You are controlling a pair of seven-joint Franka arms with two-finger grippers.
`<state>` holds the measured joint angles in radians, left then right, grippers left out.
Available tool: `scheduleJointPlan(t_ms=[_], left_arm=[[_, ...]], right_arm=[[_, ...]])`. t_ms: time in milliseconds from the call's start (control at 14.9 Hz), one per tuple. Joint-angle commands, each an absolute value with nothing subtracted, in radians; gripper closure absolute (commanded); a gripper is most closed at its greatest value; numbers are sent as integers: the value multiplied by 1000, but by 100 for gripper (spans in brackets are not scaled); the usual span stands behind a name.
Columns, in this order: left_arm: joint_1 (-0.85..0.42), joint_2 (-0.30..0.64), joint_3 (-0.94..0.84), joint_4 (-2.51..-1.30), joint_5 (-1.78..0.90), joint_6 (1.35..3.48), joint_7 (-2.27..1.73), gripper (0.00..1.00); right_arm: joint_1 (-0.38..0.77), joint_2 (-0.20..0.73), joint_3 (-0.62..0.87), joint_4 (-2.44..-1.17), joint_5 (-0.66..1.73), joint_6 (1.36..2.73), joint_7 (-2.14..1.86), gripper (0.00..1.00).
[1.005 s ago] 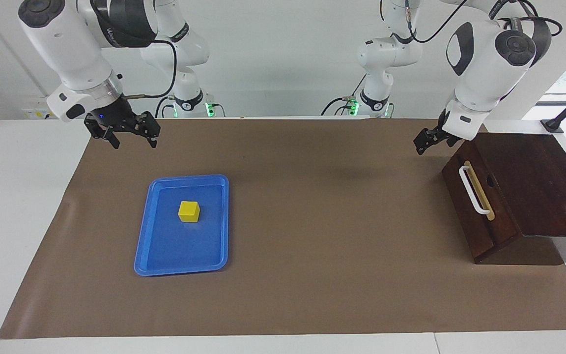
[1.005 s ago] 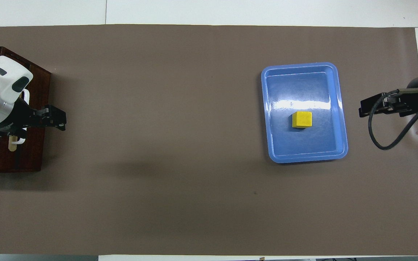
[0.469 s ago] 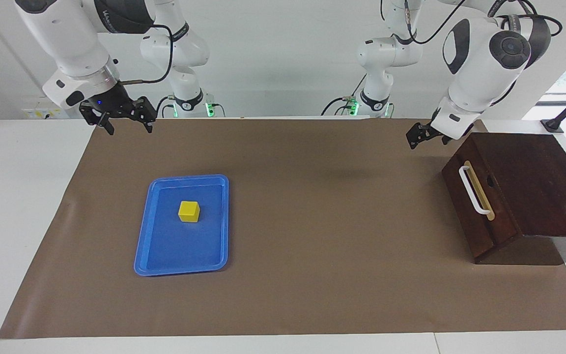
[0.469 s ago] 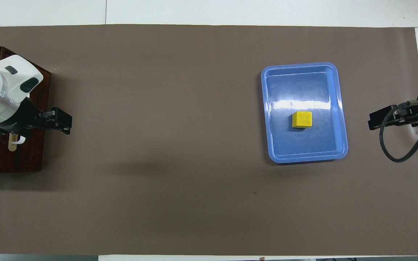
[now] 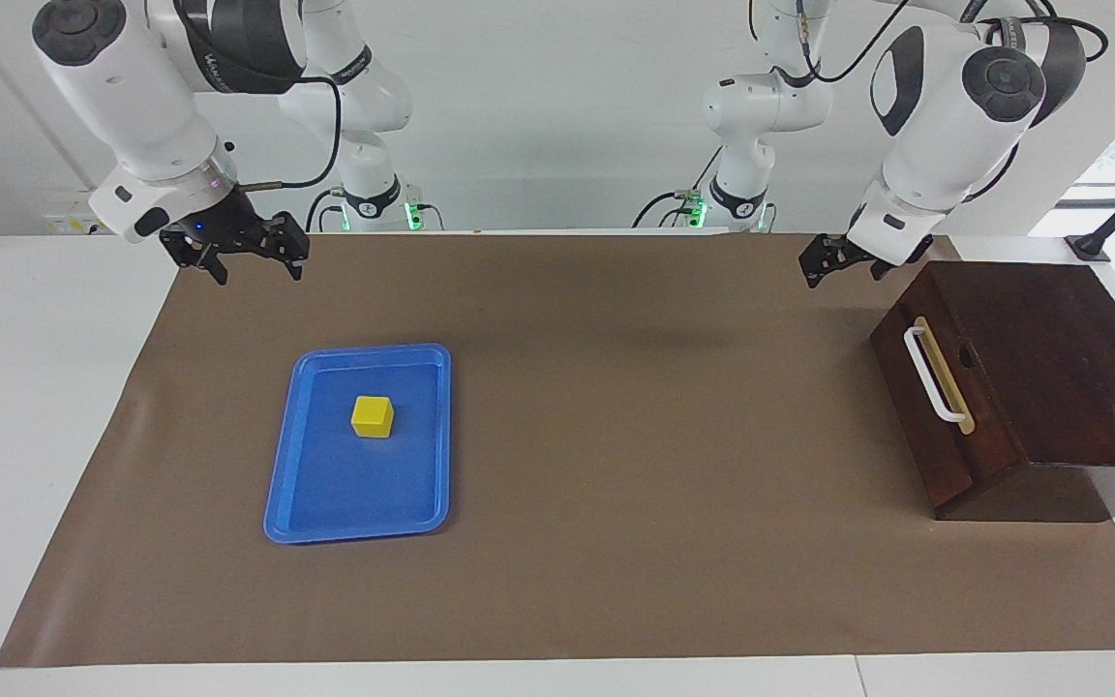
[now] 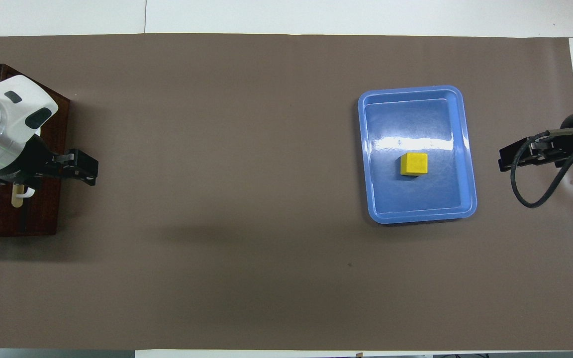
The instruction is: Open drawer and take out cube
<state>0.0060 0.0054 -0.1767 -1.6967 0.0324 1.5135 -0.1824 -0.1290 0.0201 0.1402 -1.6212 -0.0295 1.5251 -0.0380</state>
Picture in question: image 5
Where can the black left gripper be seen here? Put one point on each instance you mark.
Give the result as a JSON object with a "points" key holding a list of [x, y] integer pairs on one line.
{"points": [[858, 252]]}

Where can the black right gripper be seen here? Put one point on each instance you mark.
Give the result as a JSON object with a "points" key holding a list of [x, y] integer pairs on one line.
{"points": [[219, 227]]}

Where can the yellow cube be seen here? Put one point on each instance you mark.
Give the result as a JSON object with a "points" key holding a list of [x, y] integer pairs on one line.
{"points": [[372, 418]]}

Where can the wooden drawer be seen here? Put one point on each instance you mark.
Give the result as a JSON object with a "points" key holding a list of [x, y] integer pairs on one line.
{"points": [[988, 426]]}

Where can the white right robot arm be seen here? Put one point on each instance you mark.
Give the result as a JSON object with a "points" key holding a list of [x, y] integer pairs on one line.
{"points": [[122, 87]]}

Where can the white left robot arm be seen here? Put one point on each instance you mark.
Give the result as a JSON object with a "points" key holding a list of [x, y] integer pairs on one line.
{"points": [[945, 126]]}

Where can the dark brown wooden cabinet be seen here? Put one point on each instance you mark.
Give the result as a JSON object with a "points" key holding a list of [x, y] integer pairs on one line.
{"points": [[1070, 368]]}

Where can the blue plastic tray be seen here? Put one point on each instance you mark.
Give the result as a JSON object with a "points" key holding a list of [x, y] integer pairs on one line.
{"points": [[325, 494]]}

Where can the brown table mat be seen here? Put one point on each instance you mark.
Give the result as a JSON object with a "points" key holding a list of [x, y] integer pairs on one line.
{"points": [[616, 532]]}

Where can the white wall socket box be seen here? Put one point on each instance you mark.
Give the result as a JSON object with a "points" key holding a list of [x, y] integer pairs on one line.
{"points": [[69, 218]]}

